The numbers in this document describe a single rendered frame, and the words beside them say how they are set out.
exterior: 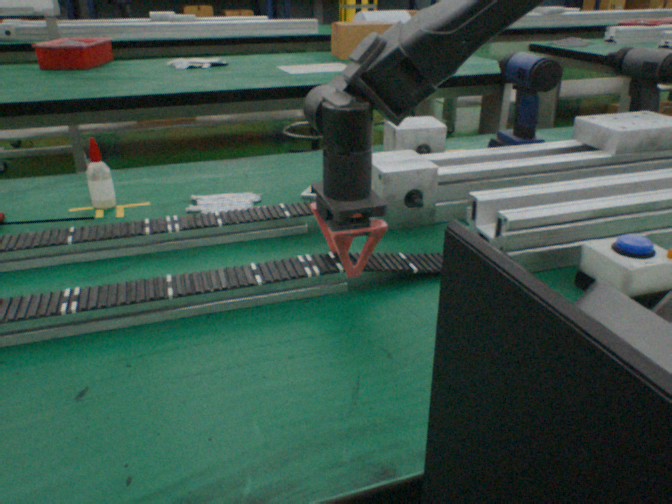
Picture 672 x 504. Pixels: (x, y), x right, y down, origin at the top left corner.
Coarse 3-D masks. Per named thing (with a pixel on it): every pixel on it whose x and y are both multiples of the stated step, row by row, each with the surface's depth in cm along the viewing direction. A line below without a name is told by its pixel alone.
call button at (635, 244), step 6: (618, 240) 68; (624, 240) 67; (630, 240) 67; (636, 240) 67; (642, 240) 67; (648, 240) 67; (618, 246) 67; (624, 246) 67; (630, 246) 66; (636, 246) 66; (642, 246) 66; (648, 246) 66; (630, 252) 66; (636, 252) 66; (642, 252) 66; (648, 252) 66
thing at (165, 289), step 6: (168, 276) 67; (156, 282) 67; (162, 282) 66; (168, 282) 66; (156, 288) 65; (162, 288) 65; (168, 288) 65; (174, 288) 65; (156, 294) 64; (162, 294) 64; (168, 294) 64; (174, 294) 64; (156, 300) 63
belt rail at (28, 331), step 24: (264, 288) 67; (288, 288) 69; (312, 288) 69; (336, 288) 70; (96, 312) 62; (120, 312) 63; (144, 312) 65; (168, 312) 65; (192, 312) 66; (0, 336) 60; (24, 336) 61; (48, 336) 62
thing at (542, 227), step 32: (480, 192) 79; (512, 192) 79; (544, 192) 80; (576, 192) 81; (608, 192) 83; (640, 192) 85; (480, 224) 78; (512, 224) 71; (544, 224) 74; (576, 224) 75; (608, 224) 76; (640, 224) 78; (512, 256) 73; (544, 256) 75; (576, 256) 77
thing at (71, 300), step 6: (78, 288) 65; (66, 294) 64; (72, 294) 64; (78, 294) 64; (66, 300) 62; (72, 300) 63; (78, 300) 63; (60, 306) 62; (66, 306) 61; (72, 306) 61; (78, 306) 62; (60, 312) 61; (66, 312) 61; (72, 312) 61
